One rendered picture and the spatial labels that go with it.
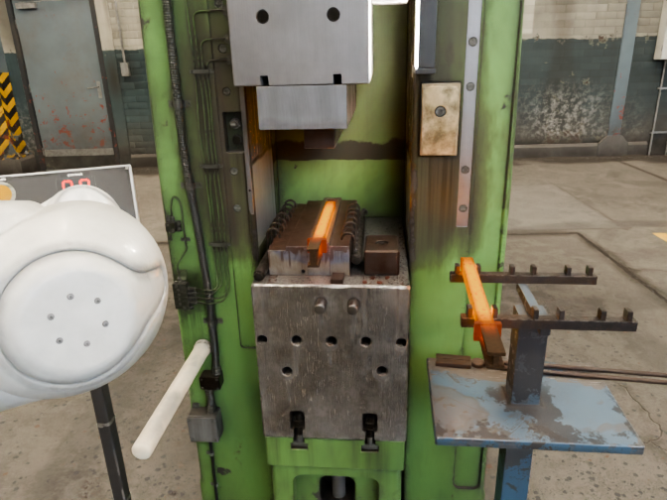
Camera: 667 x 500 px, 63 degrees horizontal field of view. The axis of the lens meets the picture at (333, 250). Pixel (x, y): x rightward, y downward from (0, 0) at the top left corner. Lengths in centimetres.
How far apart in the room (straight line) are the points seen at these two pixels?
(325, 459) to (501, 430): 56
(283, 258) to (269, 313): 14
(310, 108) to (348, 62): 13
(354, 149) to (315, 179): 16
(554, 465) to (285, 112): 161
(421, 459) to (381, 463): 28
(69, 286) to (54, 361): 4
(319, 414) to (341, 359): 18
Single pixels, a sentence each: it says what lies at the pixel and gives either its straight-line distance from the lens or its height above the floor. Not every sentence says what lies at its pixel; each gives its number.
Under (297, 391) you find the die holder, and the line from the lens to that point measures 144.
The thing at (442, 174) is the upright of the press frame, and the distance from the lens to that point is 141.
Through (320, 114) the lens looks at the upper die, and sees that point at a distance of 124.
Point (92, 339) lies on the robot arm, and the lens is 30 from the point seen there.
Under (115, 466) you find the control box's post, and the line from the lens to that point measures 171.
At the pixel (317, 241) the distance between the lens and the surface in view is 126.
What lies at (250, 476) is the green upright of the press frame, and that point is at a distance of 193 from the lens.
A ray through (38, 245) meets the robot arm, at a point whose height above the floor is 135.
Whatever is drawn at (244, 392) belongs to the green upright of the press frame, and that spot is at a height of 47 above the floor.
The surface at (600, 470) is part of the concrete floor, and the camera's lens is 230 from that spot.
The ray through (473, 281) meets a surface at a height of 98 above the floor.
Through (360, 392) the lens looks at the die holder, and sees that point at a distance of 143.
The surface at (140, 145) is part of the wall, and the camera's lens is 769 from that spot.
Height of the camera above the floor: 144
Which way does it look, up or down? 20 degrees down
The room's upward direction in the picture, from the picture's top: 2 degrees counter-clockwise
